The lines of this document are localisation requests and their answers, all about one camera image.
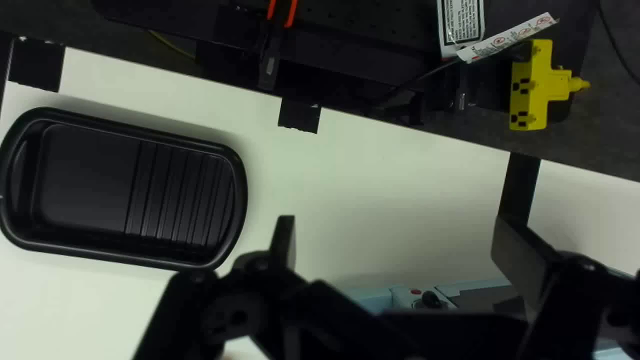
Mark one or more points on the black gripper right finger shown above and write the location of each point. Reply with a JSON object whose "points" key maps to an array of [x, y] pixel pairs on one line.
{"points": [[572, 306]]}

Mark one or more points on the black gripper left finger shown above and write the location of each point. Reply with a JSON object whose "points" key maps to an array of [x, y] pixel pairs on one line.
{"points": [[266, 313]]}

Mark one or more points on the light blue breakfast station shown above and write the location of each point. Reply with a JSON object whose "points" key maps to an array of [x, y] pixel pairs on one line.
{"points": [[386, 300]]}

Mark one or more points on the yellow clamp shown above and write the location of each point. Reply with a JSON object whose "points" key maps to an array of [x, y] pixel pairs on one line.
{"points": [[536, 82]]}

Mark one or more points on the white paper tag strip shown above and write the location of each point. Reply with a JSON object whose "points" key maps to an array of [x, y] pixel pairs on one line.
{"points": [[510, 36]]}

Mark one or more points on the white printed warning label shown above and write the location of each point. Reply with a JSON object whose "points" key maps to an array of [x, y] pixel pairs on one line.
{"points": [[460, 22]]}

